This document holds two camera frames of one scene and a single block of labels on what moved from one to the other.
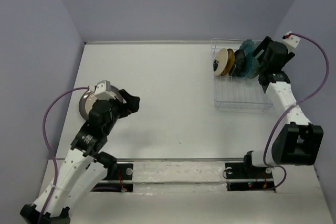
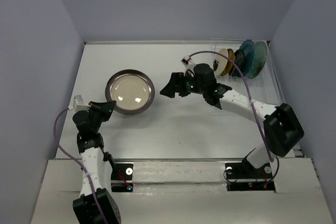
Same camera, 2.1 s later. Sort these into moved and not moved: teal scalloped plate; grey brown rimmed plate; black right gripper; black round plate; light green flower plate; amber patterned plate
Moved: grey brown rimmed plate; black right gripper
Not moved: black round plate; light green flower plate; amber patterned plate; teal scalloped plate
